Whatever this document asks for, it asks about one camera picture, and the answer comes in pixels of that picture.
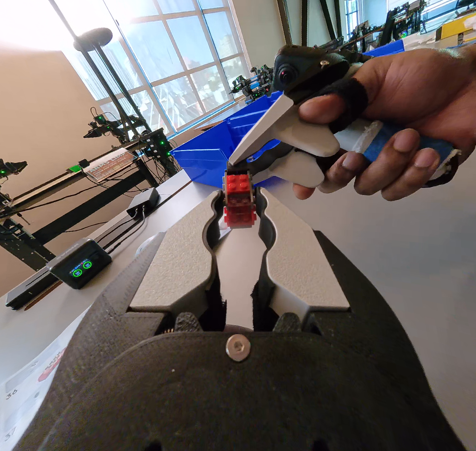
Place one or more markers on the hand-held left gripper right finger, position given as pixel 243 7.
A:
pixel 305 265

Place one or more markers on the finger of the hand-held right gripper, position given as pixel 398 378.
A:
pixel 301 168
pixel 275 127

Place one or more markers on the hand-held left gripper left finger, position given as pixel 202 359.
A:
pixel 174 265

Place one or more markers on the red toy brick model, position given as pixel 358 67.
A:
pixel 240 198

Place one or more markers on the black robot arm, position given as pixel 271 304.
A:
pixel 13 167
pixel 108 125

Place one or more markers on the grey desk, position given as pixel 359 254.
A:
pixel 390 253

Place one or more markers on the person's right hand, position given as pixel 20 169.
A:
pixel 409 86

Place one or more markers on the row of black robot arms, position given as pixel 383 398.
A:
pixel 253 82

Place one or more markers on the black hub box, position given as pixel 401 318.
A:
pixel 143 201

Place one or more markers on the black power station with display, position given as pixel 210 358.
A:
pixel 80 263

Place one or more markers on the distant desks with equipment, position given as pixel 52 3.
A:
pixel 394 19

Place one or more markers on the black control box green lights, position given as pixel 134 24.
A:
pixel 158 144

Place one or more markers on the red sign placard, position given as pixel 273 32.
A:
pixel 111 162

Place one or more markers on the large window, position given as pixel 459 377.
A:
pixel 167 41

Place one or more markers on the black flat device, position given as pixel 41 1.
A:
pixel 29 291

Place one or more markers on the yellow box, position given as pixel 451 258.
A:
pixel 457 30

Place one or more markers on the pale blue instruction booklet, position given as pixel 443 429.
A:
pixel 26 384

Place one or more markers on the black tripod stand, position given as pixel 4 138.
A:
pixel 96 40

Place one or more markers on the black table frame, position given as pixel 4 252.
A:
pixel 74 201

